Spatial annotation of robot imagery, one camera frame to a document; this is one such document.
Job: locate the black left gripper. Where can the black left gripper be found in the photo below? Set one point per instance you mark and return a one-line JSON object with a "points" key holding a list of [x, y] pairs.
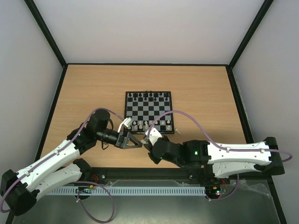
{"points": [[123, 140]]}

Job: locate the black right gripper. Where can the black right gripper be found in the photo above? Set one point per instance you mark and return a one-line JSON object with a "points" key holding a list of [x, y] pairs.
{"points": [[147, 146]]}

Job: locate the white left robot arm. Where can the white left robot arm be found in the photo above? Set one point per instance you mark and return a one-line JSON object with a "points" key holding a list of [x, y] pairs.
{"points": [[22, 189]]}

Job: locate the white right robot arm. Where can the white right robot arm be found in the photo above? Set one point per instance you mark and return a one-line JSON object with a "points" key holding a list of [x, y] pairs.
{"points": [[218, 160]]}

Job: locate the black chess pieces row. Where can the black chess pieces row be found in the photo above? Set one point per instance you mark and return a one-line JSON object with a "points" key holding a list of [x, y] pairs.
{"points": [[148, 96]]}

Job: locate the black and silver chessboard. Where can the black and silver chessboard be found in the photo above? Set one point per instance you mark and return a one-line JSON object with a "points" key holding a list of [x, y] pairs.
{"points": [[150, 113]]}

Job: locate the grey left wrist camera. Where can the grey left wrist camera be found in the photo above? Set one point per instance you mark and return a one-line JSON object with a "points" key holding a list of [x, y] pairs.
{"points": [[126, 122]]}

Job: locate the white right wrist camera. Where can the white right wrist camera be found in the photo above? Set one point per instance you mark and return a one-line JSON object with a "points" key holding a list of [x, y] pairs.
{"points": [[153, 135]]}

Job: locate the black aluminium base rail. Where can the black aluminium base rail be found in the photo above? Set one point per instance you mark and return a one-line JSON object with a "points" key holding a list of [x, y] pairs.
{"points": [[189, 176]]}

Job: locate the light blue slotted cable duct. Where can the light blue slotted cable duct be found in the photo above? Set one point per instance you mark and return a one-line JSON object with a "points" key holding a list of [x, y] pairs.
{"points": [[129, 191]]}

